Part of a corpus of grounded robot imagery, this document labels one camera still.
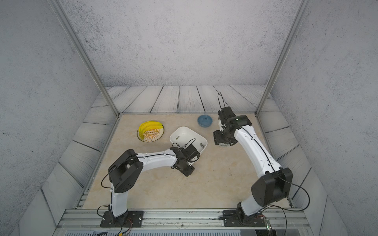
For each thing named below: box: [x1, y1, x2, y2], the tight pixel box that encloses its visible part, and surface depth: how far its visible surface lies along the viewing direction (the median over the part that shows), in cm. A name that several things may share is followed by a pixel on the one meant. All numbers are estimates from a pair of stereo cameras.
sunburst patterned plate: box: [136, 127, 165, 143], surface depth 110 cm
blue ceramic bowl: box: [197, 114, 213, 128], surface depth 116 cm
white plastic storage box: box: [169, 126, 208, 155], surface depth 107 cm
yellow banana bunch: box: [136, 126, 165, 143], surface depth 110 cm
